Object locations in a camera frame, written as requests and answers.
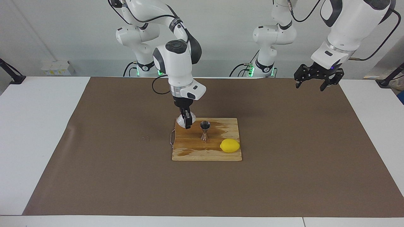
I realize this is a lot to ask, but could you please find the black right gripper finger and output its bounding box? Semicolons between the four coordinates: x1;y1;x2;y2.
179;107;193;130

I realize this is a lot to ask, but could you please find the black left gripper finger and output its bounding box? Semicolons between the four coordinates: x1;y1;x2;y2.
319;71;345;92
294;64;313;89

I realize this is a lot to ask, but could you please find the steel double jigger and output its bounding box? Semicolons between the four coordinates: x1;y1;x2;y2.
200;121;211;141

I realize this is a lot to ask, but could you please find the wooden cutting board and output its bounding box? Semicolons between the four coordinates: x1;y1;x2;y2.
170;118;243;162

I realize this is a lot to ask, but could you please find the yellow lemon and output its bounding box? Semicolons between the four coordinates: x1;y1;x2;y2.
220;138;241;154

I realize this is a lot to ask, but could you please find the brown table mat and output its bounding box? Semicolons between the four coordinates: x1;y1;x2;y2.
22;77;404;218

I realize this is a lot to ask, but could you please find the white cardboard box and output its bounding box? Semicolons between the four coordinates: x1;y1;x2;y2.
41;61;76;76

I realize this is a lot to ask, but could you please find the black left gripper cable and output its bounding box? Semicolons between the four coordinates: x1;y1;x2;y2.
348;8;402;62

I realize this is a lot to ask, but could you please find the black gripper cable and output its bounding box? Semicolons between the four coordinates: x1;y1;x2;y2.
151;74;172;96
348;8;402;62

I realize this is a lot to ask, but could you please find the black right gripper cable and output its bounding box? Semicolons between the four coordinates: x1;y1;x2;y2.
151;74;172;96

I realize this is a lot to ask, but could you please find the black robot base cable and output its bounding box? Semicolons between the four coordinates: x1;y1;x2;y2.
229;63;254;77
123;61;139;77

